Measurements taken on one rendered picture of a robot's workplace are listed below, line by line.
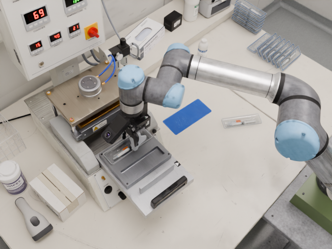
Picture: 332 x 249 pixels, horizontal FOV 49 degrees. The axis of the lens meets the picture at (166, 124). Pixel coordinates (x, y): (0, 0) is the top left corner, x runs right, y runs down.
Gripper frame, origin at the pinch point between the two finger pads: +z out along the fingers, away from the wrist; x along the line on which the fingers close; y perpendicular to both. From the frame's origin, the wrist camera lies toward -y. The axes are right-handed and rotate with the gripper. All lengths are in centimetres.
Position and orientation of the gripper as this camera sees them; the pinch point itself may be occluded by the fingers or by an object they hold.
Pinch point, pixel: (128, 144)
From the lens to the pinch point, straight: 132.2
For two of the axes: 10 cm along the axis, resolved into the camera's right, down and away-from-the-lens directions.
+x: -6.5, -6.3, 4.1
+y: 7.5, -5.1, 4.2
